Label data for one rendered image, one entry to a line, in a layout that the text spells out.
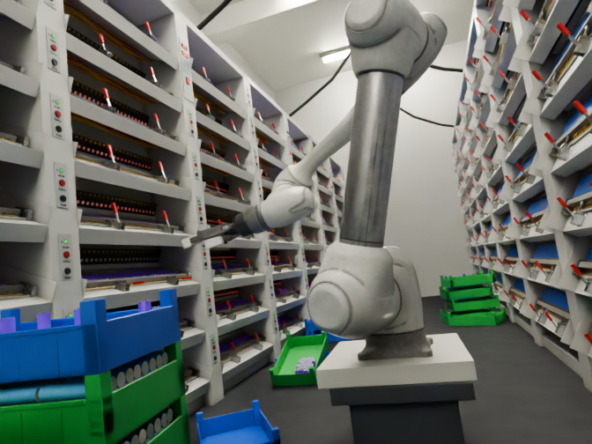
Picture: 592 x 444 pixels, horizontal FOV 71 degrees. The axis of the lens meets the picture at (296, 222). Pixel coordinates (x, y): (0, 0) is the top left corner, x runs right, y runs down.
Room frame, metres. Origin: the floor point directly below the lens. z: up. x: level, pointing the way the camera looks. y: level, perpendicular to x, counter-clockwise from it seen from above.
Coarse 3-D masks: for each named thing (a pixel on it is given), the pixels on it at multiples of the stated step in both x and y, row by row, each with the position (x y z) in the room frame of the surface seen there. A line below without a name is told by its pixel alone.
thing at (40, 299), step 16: (16, 272) 1.08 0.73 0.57; (0, 288) 0.99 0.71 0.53; (16, 288) 1.03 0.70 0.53; (32, 288) 1.04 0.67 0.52; (48, 288) 1.05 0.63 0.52; (0, 304) 0.95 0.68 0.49; (16, 304) 0.97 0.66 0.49; (32, 304) 1.00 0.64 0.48; (48, 304) 1.04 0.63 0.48; (32, 320) 1.01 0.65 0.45
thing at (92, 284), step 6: (150, 276) 1.50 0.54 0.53; (156, 276) 1.53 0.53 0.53; (162, 276) 1.55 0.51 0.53; (180, 276) 1.66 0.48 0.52; (186, 276) 1.70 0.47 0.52; (90, 282) 1.22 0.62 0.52; (96, 282) 1.25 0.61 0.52; (102, 282) 1.27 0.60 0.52; (108, 282) 1.30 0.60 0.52; (114, 282) 1.32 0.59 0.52; (126, 282) 1.37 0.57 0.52; (132, 282) 1.40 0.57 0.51; (144, 282) 1.45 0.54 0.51; (150, 282) 1.47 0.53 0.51; (156, 282) 1.50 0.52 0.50; (96, 288) 1.23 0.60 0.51; (102, 288) 1.25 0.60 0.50
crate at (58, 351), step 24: (0, 312) 0.69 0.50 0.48; (96, 312) 0.47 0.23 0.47; (120, 312) 0.67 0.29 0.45; (144, 312) 0.56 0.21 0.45; (168, 312) 0.63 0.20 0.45; (0, 336) 0.48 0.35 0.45; (24, 336) 0.48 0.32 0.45; (48, 336) 0.47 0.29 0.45; (72, 336) 0.47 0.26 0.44; (96, 336) 0.46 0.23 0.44; (120, 336) 0.51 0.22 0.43; (144, 336) 0.56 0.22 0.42; (168, 336) 0.62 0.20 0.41; (0, 360) 0.48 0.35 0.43; (24, 360) 0.48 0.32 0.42; (48, 360) 0.47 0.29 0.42; (72, 360) 0.47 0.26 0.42; (96, 360) 0.46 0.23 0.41; (120, 360) 0.50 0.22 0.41
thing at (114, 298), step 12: (84, 264) 1.37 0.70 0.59; (96, 264) 1.41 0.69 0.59; (108, 264) 1.46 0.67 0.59; (120, 264) 1.52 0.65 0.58; (132, 264) 1.58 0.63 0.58; (144, 264) 1.65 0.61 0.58; (156, 264) 1.72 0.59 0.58; (168, 264) 1.76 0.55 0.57; (180, 264) 1.74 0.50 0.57; (192, 276) 1.73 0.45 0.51; (84, 288) 1.14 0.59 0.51; (132, 288) 1.37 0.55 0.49; (144, 288) 1.41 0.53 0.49; (156, 288) 1.44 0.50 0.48; (168, 288) 1.51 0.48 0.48; (180, 288) 1.58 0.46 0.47; (192, 288) 1.67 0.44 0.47; (84, 300) 1.15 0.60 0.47; (108, 300) 1.24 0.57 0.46; (120, 300) 1.28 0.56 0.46; (132, 300) 1.34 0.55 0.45; (156, 300) 1.46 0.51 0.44
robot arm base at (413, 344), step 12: (372, 336) 1.10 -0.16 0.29; (384, 336) 1.07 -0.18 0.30; (396, 336) 1.06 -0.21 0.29; (408, 336) 1.06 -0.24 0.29; (420, 336) 1.08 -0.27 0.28; (372, 348) 1.09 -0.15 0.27; (384, 348) 1.07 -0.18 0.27; (396, 348) 1.06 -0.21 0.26; (408, 348) 1.05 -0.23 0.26; (420, 348) 1.05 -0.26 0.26
